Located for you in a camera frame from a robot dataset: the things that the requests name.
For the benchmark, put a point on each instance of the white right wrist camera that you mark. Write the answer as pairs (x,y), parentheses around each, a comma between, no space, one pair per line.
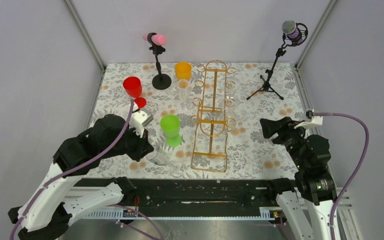
(312,120)

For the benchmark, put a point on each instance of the tripod stand with purple microphone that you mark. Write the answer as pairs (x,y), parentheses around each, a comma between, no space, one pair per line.
(293,34)

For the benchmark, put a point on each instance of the gold wire wine glass rack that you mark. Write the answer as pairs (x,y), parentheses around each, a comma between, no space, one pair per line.
(211,120)

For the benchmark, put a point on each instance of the yellow plastic wine glass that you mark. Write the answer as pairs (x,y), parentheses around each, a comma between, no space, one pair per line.
(183,71)

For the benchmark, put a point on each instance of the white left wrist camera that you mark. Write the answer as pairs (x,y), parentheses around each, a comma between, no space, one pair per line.
(140,118)

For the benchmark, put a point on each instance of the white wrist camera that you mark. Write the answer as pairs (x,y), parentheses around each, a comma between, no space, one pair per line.
(140,118)
(312,120)

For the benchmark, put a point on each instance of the red plastic wine glass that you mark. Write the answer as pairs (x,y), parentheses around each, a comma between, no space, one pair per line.
(133,88)

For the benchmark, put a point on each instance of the floral patterned tablecloth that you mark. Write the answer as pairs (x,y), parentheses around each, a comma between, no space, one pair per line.
(250,155)

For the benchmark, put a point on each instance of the black stand with pink microphone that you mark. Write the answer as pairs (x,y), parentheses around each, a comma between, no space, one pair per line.
(157,41)

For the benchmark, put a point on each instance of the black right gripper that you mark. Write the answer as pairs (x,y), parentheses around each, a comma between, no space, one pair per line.
(281,131)

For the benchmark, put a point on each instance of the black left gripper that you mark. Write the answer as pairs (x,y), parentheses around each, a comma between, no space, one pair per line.
(144,147)

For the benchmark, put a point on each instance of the green plastic wine glass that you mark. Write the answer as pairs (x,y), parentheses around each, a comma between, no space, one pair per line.
(170,125)

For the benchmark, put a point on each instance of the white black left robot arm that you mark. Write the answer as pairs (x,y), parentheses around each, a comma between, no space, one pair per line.
(47,215)

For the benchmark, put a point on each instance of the clear wine glass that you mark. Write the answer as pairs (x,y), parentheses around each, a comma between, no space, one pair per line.
(184,90)
(230,109)
(159,157)
(229,85)

